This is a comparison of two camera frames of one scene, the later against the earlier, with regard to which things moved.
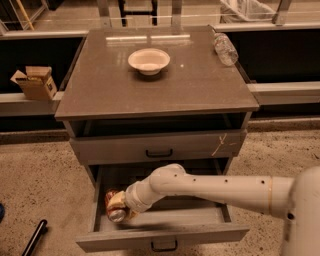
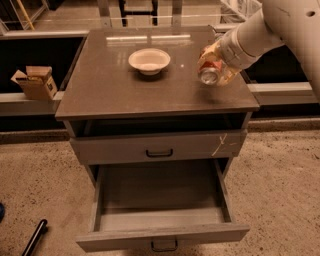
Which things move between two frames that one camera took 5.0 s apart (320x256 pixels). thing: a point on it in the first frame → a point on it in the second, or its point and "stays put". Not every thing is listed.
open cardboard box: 37,84 stays put
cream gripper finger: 117,201 → 211,53
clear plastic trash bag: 239,11 stays put
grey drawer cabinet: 195,113 stays put
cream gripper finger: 131,214 → 229,73
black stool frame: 124,13 stays put
